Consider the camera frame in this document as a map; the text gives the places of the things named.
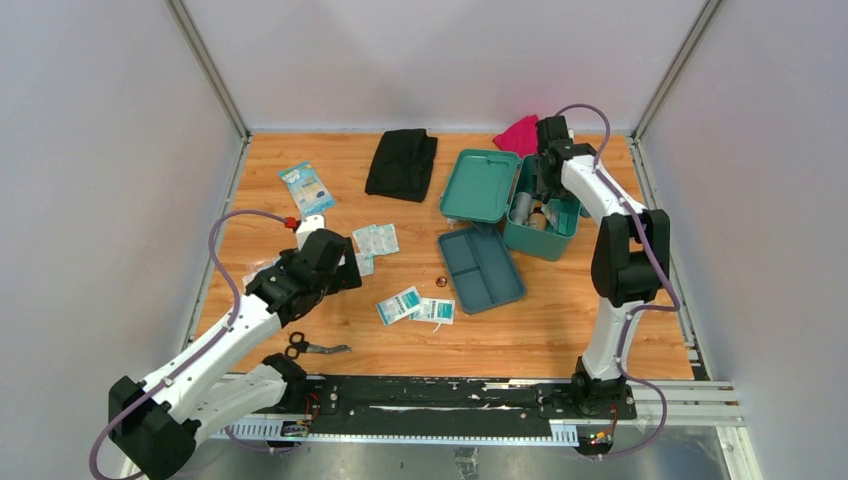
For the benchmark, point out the light blue mask packet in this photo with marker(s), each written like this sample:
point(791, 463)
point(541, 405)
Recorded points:
point(308, 191)

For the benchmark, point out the teal white sachet left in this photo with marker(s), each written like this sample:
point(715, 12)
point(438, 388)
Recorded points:
point(399, 306)

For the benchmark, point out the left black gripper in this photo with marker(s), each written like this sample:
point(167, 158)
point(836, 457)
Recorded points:
point(346, 275)

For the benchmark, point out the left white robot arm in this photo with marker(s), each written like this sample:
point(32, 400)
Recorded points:
point(159, 421)

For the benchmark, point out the dark teal divided tray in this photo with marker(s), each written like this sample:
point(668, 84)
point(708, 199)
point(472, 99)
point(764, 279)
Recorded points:
point(480, 268)

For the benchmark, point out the white bottle green label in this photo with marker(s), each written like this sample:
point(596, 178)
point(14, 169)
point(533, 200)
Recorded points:
point(522, 206)

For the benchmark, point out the pink folded cloth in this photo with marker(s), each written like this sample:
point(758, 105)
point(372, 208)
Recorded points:
point(519, 138)

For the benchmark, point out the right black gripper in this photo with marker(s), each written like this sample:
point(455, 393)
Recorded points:
point(545, 189)

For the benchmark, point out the clear bag teal strip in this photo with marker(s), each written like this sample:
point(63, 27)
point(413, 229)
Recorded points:
point(254, 267)

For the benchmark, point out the bandage strips pack lower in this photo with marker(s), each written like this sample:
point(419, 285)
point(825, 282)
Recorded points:
point(365, 263)

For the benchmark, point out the teal white sachet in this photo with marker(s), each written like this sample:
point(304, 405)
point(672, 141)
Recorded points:
point(438, 311)
point(399, 306)

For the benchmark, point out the gauze pack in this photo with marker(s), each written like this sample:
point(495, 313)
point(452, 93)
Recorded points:
point(562, 216)

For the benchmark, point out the black metal base rail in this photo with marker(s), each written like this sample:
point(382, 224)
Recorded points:
point(453, 411)

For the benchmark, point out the teal medicine box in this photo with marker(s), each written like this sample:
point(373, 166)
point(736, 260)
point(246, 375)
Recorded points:
point(481, 188)

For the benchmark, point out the teal white sachet right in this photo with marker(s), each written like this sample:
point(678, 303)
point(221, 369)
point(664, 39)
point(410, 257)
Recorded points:
point(438, 311)

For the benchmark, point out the brown bottle orange cap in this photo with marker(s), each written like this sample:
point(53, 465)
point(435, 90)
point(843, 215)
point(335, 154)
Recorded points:
point(537, 219)

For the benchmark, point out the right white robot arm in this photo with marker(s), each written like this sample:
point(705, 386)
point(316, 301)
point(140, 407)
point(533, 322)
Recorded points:
point(628, 268)

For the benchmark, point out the black folded cloth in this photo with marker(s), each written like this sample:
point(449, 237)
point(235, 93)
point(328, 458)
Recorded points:
point(402, 165)

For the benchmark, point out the black handled scissors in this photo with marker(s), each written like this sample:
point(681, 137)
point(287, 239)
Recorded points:
point(298, 345)

